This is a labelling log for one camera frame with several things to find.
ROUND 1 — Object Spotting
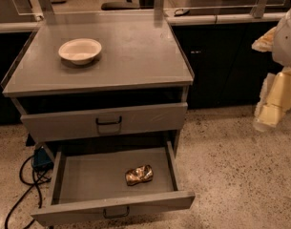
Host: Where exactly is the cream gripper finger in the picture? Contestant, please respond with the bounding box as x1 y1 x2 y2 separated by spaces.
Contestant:
253 67 291 132
252 28 276 52

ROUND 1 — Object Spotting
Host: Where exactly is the crushed orange can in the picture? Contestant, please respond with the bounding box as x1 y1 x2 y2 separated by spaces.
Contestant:
125 165 154 186

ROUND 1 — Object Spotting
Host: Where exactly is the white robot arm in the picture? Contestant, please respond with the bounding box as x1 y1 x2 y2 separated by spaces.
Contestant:
252 8 291 132

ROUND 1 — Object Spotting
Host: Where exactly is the dark back counter cabinet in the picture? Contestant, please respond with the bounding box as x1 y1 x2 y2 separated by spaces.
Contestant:
168 13 282 109

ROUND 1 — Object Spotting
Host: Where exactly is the grey drawer cabinet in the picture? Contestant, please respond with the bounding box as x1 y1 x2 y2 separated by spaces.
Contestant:
0 10 196 151

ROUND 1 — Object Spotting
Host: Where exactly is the grey open middle drawer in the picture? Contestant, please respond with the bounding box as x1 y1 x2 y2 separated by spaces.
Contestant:
32 143 195 226

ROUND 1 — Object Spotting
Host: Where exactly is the grey upper drawer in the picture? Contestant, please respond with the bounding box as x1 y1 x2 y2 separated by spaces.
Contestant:
21 102 187 142

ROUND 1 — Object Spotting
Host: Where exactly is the white paper bowl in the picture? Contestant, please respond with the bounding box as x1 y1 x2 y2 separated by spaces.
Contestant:
58 38 102 65

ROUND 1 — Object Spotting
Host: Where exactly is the blue power box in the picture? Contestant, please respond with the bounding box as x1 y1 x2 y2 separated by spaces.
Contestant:
31 148 53 172

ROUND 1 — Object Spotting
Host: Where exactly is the black upper drawer handle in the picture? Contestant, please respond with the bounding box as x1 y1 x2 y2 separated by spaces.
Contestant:
95 116 122 126

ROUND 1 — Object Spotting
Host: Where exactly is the black drawer handle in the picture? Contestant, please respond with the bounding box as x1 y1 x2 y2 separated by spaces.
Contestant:
95 116 122 126
103 206 130 219

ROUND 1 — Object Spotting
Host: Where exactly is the black middle drawer handle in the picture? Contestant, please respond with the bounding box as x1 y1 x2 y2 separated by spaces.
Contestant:
103 206 130 219

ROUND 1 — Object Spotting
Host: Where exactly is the black floor cable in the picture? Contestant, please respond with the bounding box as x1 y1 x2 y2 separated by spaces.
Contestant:
4 155 52 229

